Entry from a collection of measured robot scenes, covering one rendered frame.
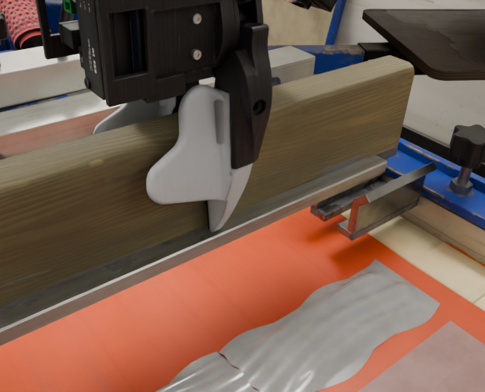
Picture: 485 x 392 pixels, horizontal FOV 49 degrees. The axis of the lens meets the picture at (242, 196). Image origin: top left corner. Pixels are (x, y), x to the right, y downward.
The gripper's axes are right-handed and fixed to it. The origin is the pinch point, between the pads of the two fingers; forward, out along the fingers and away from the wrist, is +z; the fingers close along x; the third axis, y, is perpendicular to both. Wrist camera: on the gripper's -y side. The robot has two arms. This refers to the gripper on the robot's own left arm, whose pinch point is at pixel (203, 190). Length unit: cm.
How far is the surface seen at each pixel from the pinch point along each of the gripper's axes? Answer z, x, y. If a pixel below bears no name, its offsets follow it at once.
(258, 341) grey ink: 13.1, 2.9, -3.0
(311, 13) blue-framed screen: 56, -178, -192
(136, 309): 13.5, -5.7, 2.5
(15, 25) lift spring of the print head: 2.5, -47.8, -4.4
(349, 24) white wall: 58, -158, -200
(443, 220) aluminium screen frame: 11.2, 3.1, -25.6
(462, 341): 13.5, 11.9, -16.1
